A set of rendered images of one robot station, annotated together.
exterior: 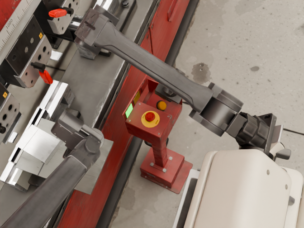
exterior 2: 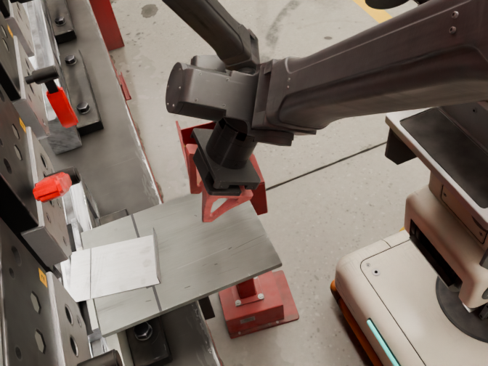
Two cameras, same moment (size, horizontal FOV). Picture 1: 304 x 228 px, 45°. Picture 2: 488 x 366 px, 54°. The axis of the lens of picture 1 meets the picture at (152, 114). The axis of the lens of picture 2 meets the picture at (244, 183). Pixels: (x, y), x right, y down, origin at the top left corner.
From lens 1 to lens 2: 0.68 m
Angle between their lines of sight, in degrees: 27
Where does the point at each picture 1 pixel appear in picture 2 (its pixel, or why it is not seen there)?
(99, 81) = (117, 162)
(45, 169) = (166, 293)
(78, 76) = not seen: hidden behind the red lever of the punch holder
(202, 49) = (176, 147)
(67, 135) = (221, 88)
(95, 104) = (139, 190)
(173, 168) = (269, 286)
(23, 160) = (109, 312)
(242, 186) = not seen: outside the picture
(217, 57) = not seen: hidden behind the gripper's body
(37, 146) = (115, 272)
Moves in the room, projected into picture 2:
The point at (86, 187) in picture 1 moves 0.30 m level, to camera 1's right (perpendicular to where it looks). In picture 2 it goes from (266, 259) to (375, 136)
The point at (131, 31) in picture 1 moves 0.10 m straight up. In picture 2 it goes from (107, 87) to (94, 52)
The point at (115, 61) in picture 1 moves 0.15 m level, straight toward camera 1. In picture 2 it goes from (118, 128) to (169, 150)
